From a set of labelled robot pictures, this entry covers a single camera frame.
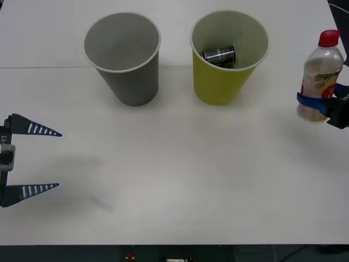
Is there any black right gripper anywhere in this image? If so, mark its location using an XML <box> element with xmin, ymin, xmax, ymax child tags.
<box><xmin>296</xmin><ymin>83</ymin><xmax>349</xmax><ymax>129</ymax></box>

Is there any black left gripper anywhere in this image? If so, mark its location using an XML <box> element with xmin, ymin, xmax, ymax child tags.
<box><xmin>0</xmin><ymin>113</ymin><xmax>63</xmax><ymax>209</ymax></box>

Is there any clear bottle with red cap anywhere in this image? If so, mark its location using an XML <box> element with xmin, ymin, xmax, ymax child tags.
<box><xmin>296</xmin><ymin>29</ymin><xmax>345</xmax><ymax>123</ymax></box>

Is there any yellow-green plastic waste bin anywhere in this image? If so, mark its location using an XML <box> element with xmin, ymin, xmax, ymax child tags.
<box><xmin>190</xmin><ymin>10</ymin><xmax>270</xmax><ymax>106</ymax></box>

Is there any black drink can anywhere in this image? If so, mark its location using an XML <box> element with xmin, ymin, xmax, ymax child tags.
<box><xmin>201</xmin><ymin>45</ymin><xmax>237</xmax><ymax>66</ymax></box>

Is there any grey plastic waste bin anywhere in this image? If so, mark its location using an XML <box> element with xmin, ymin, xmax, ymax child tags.
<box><xmin>82</xmin><ymin>11</ymin><xmax>161</xmax><ymax>107</ymax></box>

